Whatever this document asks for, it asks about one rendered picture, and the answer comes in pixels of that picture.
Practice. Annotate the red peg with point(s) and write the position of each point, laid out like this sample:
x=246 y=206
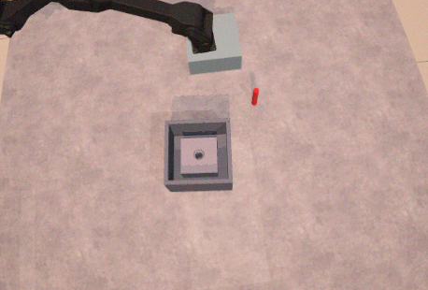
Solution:
x=255 y=96

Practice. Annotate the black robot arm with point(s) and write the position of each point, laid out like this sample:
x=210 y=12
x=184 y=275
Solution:
x=187 y=19

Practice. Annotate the pale pink square plate with hole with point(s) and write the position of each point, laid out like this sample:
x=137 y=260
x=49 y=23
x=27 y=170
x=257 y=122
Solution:
x=193 y=148

